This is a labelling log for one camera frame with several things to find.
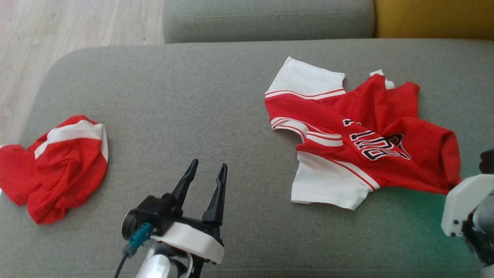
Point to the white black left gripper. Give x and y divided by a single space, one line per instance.
193 241

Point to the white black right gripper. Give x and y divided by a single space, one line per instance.
463 204

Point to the red white sports jersey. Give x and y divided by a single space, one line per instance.
386 116

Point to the red white elastic shorts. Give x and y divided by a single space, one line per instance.
65 173

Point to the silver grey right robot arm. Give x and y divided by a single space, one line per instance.
488 272

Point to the large grey sofa seat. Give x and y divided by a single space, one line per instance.
193 116

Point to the grey back cushion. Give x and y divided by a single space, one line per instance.
270 19

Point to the large yellow sofa back cushion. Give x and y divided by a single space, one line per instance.
432 17

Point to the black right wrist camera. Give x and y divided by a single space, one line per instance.
488 162

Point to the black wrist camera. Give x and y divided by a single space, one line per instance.
148 212
488 162

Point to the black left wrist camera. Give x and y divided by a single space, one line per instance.
148 212

